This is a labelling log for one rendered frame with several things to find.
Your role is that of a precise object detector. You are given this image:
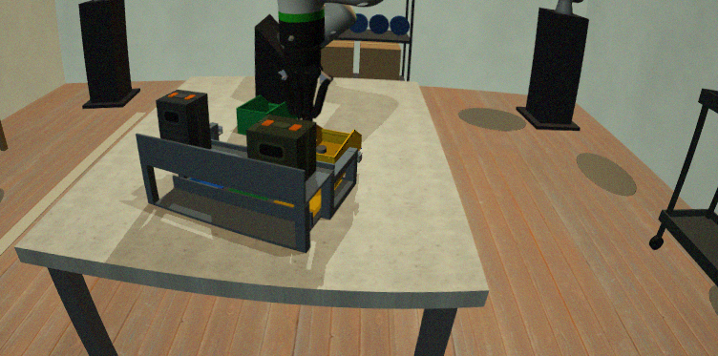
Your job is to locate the green bin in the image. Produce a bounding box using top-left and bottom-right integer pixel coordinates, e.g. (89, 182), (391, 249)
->
(236, 95), (297, 136)

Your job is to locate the yellow bin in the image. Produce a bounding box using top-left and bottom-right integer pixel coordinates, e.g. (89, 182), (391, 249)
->
(316, 125), (362, 164)

